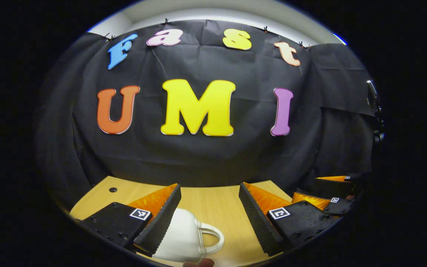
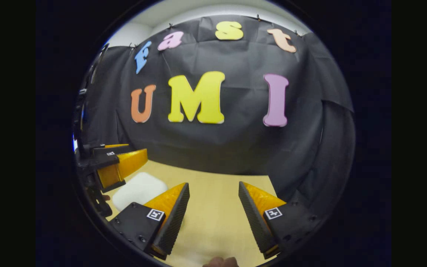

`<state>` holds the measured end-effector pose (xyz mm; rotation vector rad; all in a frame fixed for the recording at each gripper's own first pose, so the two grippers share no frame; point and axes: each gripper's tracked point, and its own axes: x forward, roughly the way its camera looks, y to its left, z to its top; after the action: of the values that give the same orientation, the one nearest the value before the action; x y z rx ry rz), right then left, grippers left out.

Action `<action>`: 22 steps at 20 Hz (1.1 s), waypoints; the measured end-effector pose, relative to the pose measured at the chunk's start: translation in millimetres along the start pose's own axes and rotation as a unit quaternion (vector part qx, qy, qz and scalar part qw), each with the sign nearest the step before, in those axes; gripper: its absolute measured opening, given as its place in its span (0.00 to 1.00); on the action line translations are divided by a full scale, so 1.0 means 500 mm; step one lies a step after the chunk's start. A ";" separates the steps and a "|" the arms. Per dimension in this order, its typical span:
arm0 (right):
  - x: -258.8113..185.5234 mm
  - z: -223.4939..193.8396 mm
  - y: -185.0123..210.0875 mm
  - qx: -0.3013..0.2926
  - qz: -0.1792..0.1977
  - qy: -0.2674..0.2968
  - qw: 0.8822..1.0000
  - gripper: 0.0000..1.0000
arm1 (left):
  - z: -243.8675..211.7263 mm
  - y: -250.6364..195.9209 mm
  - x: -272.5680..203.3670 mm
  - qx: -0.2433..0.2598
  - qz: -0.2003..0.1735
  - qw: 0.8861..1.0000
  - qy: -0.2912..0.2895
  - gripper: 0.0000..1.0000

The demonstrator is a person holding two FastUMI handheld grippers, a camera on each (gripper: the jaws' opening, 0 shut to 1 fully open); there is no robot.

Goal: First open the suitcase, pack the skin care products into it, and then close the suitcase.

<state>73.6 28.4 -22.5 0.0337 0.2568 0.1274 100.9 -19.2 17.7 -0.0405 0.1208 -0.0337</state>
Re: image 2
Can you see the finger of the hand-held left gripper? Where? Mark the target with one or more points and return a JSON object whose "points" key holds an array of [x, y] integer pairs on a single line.
{"points": [[115, 148], [128, 165]]}

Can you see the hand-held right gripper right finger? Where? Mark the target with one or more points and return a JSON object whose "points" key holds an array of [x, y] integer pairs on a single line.
{"points": [[254, 218]]}

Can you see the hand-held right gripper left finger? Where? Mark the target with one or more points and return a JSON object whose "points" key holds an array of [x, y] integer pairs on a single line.
{"points": [[174, 218]]}

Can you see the white suitcase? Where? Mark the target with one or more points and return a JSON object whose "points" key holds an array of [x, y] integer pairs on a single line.
{"points": [[139, 191]]}

